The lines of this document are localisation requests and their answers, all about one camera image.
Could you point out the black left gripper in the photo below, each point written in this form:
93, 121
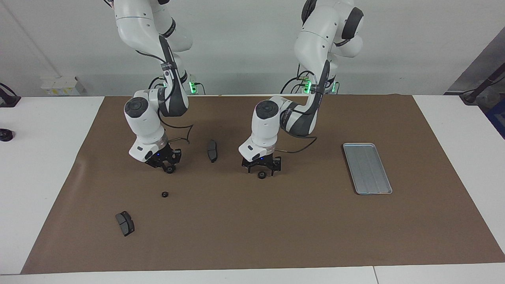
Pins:
260, 161

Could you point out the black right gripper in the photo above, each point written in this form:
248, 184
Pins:
159, 157

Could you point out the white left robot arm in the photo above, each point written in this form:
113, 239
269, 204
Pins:
266, 118

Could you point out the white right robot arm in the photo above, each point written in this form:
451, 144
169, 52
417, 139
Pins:
144, 118

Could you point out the silver metal tray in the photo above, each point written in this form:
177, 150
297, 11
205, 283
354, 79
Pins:
367, 169

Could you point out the long grey brake pad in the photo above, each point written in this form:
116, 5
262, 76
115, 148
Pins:
212, 151

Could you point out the brown table mat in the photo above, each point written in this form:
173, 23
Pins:
276, 228

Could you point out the short wide grey brake pad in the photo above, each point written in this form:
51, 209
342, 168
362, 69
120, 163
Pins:
125, 223

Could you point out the black round knob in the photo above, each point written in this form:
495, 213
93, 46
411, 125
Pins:
6, 135

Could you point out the black stand pole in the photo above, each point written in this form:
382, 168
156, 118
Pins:
483, 87

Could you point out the blue crate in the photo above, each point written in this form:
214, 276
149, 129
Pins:
498, 118

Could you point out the black clamp mount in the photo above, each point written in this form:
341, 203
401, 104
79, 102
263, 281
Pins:
8, 100

